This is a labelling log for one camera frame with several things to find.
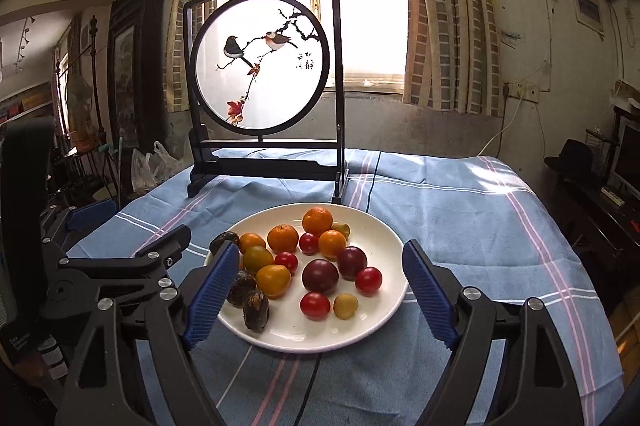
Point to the yellow-orange tomato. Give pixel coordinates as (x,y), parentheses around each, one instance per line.
(273,281)

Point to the brick pattern curtain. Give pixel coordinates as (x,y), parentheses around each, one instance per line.
(450,5)
(192,5)

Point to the white round plate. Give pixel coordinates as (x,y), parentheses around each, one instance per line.
(380,226)

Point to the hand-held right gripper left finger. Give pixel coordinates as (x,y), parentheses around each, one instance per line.
(212,296)

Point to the small green round fruit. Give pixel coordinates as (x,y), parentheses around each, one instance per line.
(342,230)

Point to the small wall panel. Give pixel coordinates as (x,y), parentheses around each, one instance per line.
(587,8)

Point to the blue striped tablecloth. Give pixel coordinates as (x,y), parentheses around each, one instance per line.
(450,216)

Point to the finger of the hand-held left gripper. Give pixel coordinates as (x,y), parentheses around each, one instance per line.
(145,263)
(92,213)

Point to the dark framed painting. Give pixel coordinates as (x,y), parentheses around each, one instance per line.
(125,70)

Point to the red cherry tomato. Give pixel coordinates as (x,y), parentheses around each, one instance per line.
(315,306)
(308,243)
(286,261)
(368,281)

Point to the dark brown date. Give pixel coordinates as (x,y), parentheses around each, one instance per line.
(241,288)
(222,242)
(256,311)

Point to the dark purple plum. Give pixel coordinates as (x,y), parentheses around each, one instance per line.
(351,262)
(320,276)

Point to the dark television cabinet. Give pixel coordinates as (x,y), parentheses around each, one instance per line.
(600,236)

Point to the yellow-green tomato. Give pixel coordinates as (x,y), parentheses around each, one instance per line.
(257,258)

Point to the clear plastic bag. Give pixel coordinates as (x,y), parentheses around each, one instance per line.
(169,160)

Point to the wall socket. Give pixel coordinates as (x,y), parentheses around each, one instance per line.
(520,90)

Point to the television monitor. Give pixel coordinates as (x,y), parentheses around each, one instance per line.
(631,155)

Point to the large round orange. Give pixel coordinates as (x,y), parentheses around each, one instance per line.
(317,221)

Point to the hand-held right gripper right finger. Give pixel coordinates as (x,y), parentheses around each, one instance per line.
(430,296)

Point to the round bird painting table screen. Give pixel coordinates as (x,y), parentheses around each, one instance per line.
(260,95)

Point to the orange tangerine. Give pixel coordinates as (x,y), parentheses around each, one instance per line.
(282,238)

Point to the white plastic bag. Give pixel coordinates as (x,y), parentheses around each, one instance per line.
(143,173)

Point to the small yellow-green round fruit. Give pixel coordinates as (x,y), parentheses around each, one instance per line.
(345,306)

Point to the black hat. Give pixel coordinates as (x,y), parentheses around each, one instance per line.
(575,155)

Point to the white remote control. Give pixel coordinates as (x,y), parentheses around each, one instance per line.
(612,196)

